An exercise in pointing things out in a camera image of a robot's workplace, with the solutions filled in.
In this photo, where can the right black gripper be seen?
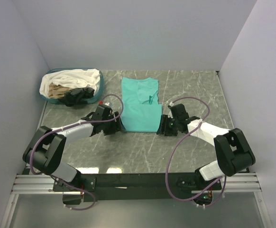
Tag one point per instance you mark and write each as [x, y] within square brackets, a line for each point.
[164, 120]

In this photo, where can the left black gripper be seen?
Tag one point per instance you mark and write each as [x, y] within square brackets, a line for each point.
[116, 126]

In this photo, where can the teal t shirt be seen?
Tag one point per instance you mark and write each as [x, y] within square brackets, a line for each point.
[142, 111]

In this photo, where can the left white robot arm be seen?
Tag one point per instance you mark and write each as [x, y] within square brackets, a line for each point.
[46, 148]

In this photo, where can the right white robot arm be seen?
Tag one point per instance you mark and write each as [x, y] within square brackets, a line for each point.
[233, 151]

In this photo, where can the teal laundry basket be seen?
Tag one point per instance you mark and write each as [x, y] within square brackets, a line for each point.
[86, 101]

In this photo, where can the black t shirt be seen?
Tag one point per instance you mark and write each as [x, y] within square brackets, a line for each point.
[76, 95]

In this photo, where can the white t shirt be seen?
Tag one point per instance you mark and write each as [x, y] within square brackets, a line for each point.
[76, 78]

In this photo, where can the tan t shirt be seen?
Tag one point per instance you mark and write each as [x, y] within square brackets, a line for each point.
[57, 91]

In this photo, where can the black base beam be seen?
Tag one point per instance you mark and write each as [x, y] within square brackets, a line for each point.
[144, 186]

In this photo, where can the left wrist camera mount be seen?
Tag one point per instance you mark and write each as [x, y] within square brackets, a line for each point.
[105, 103]

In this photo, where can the aluminium frame rail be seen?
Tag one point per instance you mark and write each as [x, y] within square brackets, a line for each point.
[23, 185]

